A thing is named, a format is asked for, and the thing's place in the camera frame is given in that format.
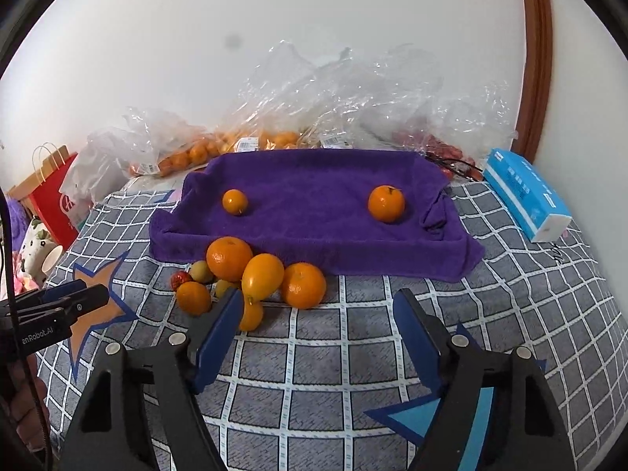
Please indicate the red paper bag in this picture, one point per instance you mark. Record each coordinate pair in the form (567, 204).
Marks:
(49, 196)

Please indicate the small oval kumquat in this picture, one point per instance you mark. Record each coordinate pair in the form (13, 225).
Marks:
(251, 316)

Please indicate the green jujube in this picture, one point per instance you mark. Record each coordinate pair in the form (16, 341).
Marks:
(224, 288)
(201, 272)

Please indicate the blue tissue pack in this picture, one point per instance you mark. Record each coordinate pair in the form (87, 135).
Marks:
(525, 191)

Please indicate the white spotted plush toy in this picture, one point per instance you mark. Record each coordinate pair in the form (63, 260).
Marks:
(39, 250)

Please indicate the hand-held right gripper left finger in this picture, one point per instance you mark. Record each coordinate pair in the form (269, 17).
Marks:
(218, 338)

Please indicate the purple plush fabric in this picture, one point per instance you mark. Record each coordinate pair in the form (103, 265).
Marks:
(19, 225)

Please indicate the yellow-orange oval fruit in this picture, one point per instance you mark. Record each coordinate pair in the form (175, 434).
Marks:
(262, 277)

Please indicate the clear bag of kumquats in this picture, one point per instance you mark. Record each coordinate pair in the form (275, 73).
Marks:
(274, 140)

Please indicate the person's left hand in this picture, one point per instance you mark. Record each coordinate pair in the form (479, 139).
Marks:
(27, 402)

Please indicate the white plastic bag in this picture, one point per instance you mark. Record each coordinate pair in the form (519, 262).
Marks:
(93, 167)

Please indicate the large orange with stem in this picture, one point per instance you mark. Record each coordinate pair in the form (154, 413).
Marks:
(386, 204)

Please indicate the purple towel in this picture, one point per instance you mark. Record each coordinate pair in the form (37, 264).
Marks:
(314, 216)

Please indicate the brown wooden door frame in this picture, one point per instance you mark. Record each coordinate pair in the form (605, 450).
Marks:
(535, 59)

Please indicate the grey checked blanket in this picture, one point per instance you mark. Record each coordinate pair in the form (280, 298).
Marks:
(343, 353)

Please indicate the small orange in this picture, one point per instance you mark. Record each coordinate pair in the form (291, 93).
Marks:
(235, 202)
(194, 298)

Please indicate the clear bag of red fruit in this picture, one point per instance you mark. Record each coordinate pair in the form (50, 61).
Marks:
(441, 149)

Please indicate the red jujube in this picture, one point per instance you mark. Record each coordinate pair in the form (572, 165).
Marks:
(180, 281)

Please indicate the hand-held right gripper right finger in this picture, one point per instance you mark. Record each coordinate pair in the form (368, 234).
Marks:
(417, 338)

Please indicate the pink flowered fabric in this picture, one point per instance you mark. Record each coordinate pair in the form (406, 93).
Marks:
(24, 274)

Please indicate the clear bag of small oranges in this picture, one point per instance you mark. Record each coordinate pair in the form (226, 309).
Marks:
(181, 157)

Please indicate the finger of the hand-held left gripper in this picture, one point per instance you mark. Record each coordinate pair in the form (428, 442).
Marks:
(59, 292)
(83, 301)

